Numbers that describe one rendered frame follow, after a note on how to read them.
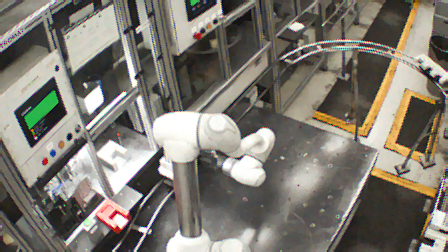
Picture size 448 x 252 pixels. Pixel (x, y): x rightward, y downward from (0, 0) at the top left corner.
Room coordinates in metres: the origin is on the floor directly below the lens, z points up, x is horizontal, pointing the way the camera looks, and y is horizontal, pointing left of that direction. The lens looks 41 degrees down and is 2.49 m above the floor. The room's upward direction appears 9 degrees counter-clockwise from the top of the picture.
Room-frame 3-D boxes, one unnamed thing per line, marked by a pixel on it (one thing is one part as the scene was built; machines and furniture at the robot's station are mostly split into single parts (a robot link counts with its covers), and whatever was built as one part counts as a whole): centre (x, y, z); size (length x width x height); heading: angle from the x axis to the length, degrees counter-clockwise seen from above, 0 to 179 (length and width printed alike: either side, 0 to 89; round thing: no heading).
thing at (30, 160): (1.31, 0.85, 1.60); 0.42 x 0.29 x 0.46; 140
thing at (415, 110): (2.45, -1.87, 0.01); 1.00 x 0.55 x 0.01; 140
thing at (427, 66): (2.17, -1.70, 0.84); 0.37 x 0.14 x 0.10; 18
